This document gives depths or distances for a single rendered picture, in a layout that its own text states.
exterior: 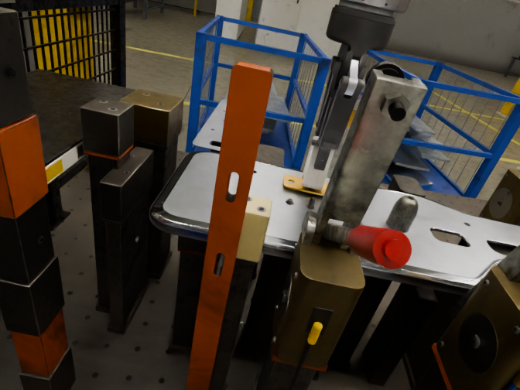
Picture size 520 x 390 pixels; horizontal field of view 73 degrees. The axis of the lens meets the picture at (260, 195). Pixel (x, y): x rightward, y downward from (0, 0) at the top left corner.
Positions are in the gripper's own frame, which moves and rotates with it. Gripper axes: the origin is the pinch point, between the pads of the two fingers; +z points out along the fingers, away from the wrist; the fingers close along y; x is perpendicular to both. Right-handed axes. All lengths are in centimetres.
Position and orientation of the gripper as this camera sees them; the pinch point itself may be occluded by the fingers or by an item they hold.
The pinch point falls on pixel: (317, 162)
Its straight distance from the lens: 51.9
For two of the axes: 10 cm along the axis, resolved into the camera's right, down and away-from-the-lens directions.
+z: -1.9, 8.4, 5.1
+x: 9.8, 2.1, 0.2
